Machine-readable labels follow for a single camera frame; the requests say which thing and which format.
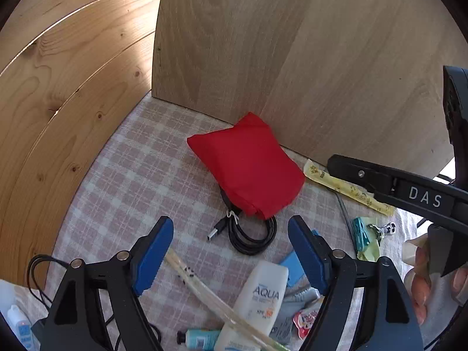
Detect long yellow paper packet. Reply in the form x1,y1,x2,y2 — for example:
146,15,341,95
303,159,396,217

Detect person's right hand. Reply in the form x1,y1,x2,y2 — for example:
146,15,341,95
402,235,468,326

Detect grey foil packet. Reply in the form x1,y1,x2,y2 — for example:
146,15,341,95
269,312,297,344

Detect red cloth pouch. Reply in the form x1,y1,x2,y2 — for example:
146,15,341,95
186,112,306,221

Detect wooden chopsticks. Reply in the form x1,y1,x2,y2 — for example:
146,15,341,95
163,247,291,351

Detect teal clothespin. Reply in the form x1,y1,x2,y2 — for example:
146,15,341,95
353,217,381,253

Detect blue plastic phone stand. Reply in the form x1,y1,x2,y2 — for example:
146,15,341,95
280,250,311,286

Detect metal keychain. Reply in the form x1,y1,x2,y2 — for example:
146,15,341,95
367,221,397,240

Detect white sunscreen bottle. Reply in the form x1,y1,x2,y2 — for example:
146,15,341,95
214,261,289,351

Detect black usb cable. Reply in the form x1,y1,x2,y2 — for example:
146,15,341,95
207,186,278,255

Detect teal tube with black cap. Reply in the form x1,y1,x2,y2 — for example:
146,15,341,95
176,329,222,348

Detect white blue small device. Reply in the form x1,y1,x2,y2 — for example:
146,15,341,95
7,304,41,351

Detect grey cable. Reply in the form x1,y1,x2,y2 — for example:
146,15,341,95
334,188,359,260

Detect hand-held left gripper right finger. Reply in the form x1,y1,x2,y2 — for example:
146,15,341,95
288,216,425,351

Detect light wooden cabinet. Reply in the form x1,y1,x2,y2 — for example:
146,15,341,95
151,0,468,185

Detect pink cartoon snack packet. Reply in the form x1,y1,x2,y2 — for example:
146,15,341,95
292,309,319,339

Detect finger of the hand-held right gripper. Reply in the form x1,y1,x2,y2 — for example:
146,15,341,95
326,154,399,207

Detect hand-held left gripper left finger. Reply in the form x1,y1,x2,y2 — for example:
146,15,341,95
39,216,174,351

